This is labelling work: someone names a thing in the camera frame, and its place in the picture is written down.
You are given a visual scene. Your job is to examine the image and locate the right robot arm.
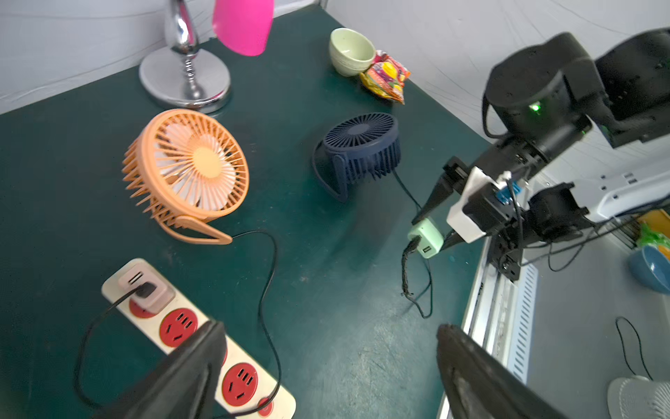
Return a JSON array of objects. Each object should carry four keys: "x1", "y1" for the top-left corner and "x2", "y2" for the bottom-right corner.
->
[{"x1": 407, "y1": 28, "x2": 669, "y2": 258}]

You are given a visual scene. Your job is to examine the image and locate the beige power strip red sockets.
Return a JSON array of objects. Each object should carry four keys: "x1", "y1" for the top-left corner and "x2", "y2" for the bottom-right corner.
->
[{"x1": 98, "y1": 258, "x2": 297, "y2": 418}]

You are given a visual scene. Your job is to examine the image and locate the pink usb power adapter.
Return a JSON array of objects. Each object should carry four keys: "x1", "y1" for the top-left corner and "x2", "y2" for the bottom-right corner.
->
[{"x1": 117, "y1": 263, "x2": 176, "y2": 315}]

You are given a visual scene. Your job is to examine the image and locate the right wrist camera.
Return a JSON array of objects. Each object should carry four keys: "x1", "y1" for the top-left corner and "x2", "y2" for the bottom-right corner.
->
[{"x1": 447, "y1": 167, "x2": 521, "y2": 244}]

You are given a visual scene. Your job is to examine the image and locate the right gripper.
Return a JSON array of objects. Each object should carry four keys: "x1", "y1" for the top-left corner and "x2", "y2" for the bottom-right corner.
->
[{"x1": 412, "y1": 134, "x2": 550, "y2": 251}]

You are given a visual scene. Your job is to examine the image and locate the green ceramic bowl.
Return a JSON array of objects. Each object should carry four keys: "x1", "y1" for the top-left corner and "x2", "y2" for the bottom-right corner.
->
[{"x1": 329, "y1": 27, "x2": 376, "y2": 77}]

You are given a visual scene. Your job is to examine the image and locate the navy blue desk fan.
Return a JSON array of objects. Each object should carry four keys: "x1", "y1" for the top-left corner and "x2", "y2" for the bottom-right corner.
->
[{"x1": 312, "y1": 113, "x2": 401, "y2": 203}]

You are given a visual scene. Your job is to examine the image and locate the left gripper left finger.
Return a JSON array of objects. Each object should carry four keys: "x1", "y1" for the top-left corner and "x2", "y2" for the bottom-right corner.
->
[{"x1": 94, "y1": 321, "x2": 227, "y2": 418}]

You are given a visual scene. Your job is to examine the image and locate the black blue fan cable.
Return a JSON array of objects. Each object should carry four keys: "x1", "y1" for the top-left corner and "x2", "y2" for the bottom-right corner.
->
[{"x1": 389, "y1": 167, "x2": 436, "y2": 319}]

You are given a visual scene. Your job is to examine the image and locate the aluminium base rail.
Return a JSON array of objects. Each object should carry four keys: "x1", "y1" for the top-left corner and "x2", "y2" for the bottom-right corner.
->
[{"x1": 462, "y1": 237, "x2": 539, "y2": 384}]

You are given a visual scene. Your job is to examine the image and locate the green usb power adapter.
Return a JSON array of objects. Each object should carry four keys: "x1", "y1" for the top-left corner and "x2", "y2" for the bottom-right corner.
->
[{"x1": 408, "y1": 218, "x2": 445, "y2": 259}]

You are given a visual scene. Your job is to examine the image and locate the pink plastic goblet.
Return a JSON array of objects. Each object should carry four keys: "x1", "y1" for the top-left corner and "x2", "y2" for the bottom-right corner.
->
[{"x1": 212, "y1": 0, "x2": 274, "y2": 57}]

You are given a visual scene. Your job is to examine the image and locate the chrome cup holder stand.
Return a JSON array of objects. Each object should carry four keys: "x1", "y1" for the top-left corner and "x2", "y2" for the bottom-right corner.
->
[{"x1": 139, "y1": 0, "x2": 231, "y2": 113}]

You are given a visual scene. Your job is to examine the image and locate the orange desk fan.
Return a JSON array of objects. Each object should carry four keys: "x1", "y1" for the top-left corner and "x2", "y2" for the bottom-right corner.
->
[{"x1": 122, "y1": 108, "x2": 250, "y2": 245}]

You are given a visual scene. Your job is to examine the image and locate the black orange fan cable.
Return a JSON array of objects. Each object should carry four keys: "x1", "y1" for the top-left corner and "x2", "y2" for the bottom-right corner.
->
[{"x1": 72, "y1": 229, "x2": 284, "y2": 419}]

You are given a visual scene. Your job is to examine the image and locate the colourful snack bag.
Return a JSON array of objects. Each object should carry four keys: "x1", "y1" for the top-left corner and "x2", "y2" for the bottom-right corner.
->
[{"x1": 359, "y1": 50, "x2": 411, "y2": 105}]

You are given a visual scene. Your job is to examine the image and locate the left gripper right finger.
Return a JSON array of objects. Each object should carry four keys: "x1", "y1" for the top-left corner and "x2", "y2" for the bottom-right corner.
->
[{"x1": 436, "y1": 324, "x2": 565, "y2": 418}]

